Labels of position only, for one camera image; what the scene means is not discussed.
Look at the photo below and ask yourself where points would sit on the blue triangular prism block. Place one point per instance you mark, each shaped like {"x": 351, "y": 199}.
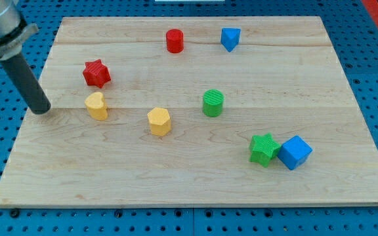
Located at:
{"x": 230, "y": 38}

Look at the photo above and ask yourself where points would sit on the yellow heart block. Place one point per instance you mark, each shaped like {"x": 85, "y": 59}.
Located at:
{"x": 97, "y": 106}

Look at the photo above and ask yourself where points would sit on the blue cube block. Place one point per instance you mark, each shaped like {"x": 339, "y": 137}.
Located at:
{"x": 294, "y": 152}

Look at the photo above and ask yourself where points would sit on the red star block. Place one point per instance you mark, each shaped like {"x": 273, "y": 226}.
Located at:
{"x": 96, "y": 74}

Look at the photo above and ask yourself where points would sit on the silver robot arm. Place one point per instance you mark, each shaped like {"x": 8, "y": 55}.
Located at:
{"x": 14, "y": 31}

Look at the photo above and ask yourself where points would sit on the yellow hexagon block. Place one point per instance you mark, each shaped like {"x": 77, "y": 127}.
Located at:
{"x": 159, "y": 121}

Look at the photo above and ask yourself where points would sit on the red cylinder block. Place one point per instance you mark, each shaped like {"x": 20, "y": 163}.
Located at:
{"x": 175, "y": 40}

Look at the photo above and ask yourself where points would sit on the green star block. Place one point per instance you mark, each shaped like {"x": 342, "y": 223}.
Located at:
{"x": 263, "y": 149}

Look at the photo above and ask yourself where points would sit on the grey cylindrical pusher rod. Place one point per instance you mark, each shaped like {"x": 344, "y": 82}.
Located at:
{"x": 22, "y": 77}

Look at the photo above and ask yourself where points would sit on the wooden board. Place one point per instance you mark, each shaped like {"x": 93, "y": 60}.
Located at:
{"x": 283, "y": 78}

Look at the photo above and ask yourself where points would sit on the green cylinder block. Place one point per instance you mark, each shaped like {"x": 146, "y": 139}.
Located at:
{"x": 213, "y": 100}

